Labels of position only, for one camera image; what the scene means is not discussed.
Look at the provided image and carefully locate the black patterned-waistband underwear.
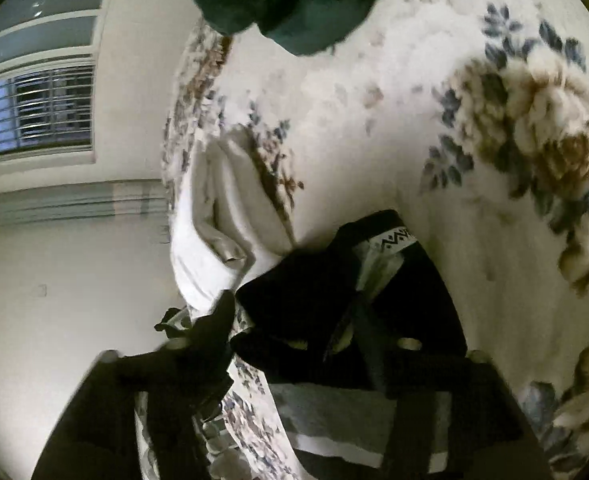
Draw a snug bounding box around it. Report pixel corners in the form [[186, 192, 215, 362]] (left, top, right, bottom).
[[232, 210, 467, 479]]

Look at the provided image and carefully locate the folded white cloth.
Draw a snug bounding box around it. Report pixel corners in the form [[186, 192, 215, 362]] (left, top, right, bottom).
[[171, 154, 249, 315]]

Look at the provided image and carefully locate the striped curtain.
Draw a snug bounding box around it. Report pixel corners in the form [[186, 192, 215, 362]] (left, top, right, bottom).
[[0, 180, 168, 229]]

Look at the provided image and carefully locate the barred window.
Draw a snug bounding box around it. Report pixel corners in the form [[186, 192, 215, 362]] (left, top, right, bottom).
[[0, 0, 110, 162]]

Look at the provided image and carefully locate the floral cream bed blanket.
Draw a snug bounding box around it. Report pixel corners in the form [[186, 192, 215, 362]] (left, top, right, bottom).
[[162, 0, 589, 479]]

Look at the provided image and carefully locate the folded cream towel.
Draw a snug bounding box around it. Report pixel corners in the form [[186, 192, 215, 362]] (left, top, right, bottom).
[[208, 128, 293, 284]]

